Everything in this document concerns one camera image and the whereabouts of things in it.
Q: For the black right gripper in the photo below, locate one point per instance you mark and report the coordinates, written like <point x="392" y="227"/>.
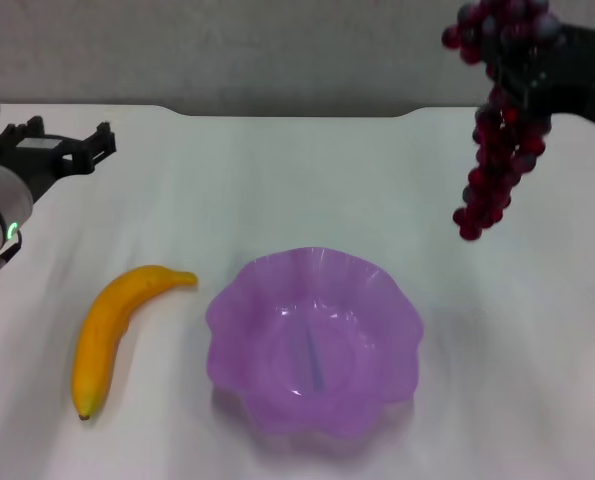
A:
<point x="587" y="70"/>

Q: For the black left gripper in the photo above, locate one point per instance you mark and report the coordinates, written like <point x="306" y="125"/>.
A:
<point x="37" y="160"/>

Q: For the dark red grape bunch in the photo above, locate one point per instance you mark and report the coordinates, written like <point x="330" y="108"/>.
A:
<point x="492" y="165"/>

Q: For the yellow banana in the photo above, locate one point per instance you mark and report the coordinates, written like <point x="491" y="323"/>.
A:
<point x="102" y="330"/>

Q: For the purple wavy plastic bowl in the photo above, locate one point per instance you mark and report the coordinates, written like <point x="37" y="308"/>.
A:
<point x="327" y="310"/>

